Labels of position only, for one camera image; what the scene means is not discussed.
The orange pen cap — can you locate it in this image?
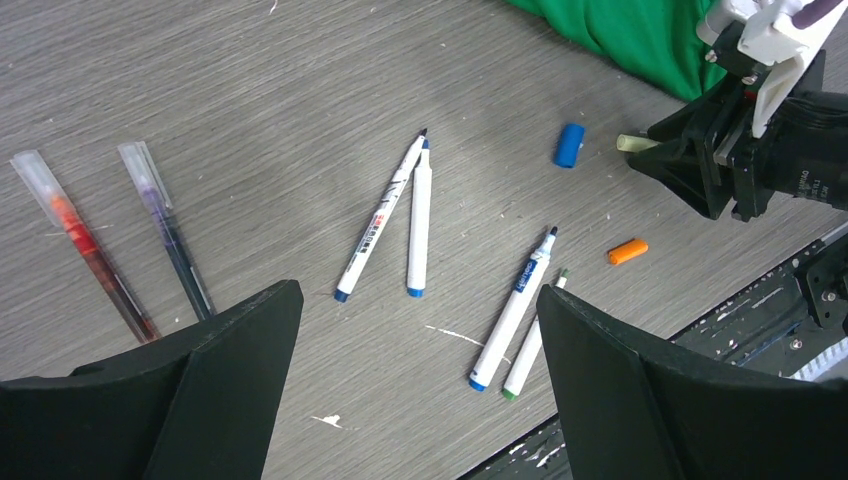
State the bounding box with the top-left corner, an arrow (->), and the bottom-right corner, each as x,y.
607,238 -> 649,265

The white marker blue tip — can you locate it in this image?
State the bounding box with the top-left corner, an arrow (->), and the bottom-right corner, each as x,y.
406,139 -> 432,298

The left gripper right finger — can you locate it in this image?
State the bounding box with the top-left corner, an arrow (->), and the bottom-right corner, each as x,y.
536,286 -> 847,479

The green cloth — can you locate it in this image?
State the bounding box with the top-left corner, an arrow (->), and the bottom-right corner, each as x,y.
510,0 -> 726,102

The blue pen cap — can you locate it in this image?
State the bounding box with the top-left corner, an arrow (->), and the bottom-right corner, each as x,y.
553,123 -> 585,169

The clear pen cap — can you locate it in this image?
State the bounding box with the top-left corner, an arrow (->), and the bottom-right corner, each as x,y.
10,150 -> 67,228
118,141 -> 173,213

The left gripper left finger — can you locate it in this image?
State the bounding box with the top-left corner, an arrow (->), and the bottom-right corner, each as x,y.
1,280 -> 304,479

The red orange pen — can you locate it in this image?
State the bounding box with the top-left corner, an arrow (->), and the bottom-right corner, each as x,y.
50,194 -> 161,344

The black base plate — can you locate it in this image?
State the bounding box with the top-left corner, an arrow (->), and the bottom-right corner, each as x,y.
470,227 -> 847,479

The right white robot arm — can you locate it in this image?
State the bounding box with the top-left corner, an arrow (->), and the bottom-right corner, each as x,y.
627,51 -> 847,222

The white marker blue end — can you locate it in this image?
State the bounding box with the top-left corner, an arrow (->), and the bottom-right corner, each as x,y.
468,226 -> 558,392

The white marker green tip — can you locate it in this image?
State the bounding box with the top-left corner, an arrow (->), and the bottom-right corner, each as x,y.
501,268 -> 571,403

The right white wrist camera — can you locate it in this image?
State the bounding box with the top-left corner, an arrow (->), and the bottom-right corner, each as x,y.
696,1 -> 847,138

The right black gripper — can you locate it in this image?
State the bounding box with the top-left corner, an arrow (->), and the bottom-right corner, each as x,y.
627,50 -> 829,221

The yellow pen cap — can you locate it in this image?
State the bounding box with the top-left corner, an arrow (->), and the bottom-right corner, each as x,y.
616,134 -> 659,153

